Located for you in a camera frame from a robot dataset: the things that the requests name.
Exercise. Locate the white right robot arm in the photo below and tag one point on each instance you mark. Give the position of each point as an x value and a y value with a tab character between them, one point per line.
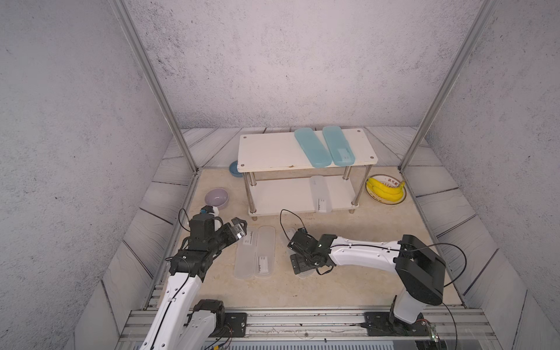
421	271

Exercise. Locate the white two-tier shelf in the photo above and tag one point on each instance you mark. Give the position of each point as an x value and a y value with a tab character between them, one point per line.
276	173

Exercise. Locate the plain teal pencil case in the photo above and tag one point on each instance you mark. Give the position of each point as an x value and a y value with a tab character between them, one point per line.
316	152

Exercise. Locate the left aluminium frame post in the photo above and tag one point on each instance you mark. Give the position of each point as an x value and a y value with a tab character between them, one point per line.
155	227

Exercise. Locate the lilac ceramic bowl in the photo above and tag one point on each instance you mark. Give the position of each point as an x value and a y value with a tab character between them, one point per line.
218	197

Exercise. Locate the white patterned plate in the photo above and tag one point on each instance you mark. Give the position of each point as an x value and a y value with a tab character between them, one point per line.
387	180

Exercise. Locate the aluminium frame post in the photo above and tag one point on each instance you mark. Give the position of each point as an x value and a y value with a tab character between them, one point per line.
463	211
155	227

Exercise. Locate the clear pencil case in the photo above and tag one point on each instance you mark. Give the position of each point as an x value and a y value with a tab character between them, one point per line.
246	257
308	273
265	251
320	194

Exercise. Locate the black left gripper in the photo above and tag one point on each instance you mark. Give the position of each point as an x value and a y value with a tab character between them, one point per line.
240	231

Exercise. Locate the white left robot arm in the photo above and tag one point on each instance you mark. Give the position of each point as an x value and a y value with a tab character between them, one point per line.
174	327

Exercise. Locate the yellow banana bunch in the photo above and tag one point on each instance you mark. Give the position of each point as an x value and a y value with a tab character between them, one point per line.
384	191

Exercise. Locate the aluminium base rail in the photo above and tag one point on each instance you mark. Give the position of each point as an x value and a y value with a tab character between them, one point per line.
332	310

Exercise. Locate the teal pencil case with label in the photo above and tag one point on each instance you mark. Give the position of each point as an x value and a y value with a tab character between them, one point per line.
339	147

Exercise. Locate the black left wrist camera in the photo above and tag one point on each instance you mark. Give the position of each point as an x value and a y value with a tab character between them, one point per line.
204	226

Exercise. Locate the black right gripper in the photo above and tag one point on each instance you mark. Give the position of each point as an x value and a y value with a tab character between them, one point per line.
299	267

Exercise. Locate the right aluminium frame post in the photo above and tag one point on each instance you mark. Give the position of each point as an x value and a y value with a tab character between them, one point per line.
463	211

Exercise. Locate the blue ceramic bowl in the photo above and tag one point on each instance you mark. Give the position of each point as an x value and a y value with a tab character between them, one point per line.
233	169

